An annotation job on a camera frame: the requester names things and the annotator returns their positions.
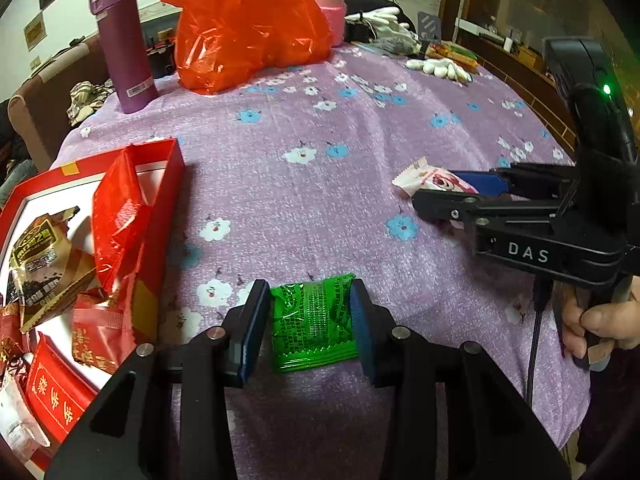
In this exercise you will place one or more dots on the red cardboard box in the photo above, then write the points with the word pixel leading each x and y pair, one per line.
pixel 165 195

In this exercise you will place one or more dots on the pink snack packet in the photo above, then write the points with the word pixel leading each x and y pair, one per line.
pixel 425 177

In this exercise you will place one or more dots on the black bag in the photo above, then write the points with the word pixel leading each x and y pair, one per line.
pixel 360 2

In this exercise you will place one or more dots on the red plastic bag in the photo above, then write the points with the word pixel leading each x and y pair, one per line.
pixel 240 30

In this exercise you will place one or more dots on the orange red snack packet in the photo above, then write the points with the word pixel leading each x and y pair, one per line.
pixel 100 335

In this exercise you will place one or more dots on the red gold-lettered snack packet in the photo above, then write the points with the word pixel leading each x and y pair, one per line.
pixel 55 395

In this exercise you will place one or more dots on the brown sofa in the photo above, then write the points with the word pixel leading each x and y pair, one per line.
pixel 35 105

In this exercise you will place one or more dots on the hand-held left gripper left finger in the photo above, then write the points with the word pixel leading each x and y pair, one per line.
pixel 255 320

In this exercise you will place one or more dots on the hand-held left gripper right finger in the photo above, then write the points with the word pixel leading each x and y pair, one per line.
pixel 362 340

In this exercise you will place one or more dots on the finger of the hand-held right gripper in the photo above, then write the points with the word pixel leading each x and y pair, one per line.
pixel 480 182
pixel 440 205

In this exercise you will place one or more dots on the patterned cloth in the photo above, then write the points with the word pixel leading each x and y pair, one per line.
pixel 87 100

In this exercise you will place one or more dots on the pink sleeved bottle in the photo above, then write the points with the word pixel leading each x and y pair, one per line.
pixel 330 10

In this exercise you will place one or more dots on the purple thermos flask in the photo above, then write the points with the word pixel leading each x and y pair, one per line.
pixel 125 50

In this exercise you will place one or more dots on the person's dark clothing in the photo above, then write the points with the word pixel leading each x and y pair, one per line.
pixel 615 410

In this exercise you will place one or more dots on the plain shiny red snack packet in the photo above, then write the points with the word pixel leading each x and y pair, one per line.
pixel 120 225

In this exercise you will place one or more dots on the green snack packet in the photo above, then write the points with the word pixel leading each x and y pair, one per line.
pixel 310 320

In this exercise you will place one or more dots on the dark wooden sideboard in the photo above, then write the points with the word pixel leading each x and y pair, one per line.
pixel 520 75

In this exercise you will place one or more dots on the yellow wall sign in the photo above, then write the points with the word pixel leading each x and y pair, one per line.
pixel 35 30

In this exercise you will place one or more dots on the orange snack bar packet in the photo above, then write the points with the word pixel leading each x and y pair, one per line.
pixel 440 47

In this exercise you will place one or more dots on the dark cloth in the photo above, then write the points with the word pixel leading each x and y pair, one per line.
pixel 15 155

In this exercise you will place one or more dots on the red gold-patterned snack packet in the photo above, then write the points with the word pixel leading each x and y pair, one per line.
pixel 7 345

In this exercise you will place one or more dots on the pile of white gloves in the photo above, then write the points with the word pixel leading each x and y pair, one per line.
pixel 440 67

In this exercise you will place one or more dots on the person's right hand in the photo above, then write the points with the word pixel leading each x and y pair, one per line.
pixel 610 325

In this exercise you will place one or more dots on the purple floral tablecloth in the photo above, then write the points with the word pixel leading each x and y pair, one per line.
pixel 325 125

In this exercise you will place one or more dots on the gold brown snack packet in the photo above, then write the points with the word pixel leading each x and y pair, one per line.
pixel 45 280

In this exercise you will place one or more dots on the white snack packet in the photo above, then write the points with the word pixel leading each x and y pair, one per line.
pixel 20 430

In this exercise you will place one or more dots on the white work glove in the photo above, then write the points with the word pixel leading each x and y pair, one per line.
pixel 385 20

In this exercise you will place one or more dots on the yellow snack bar packet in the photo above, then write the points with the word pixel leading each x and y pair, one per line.
pixel 455 56

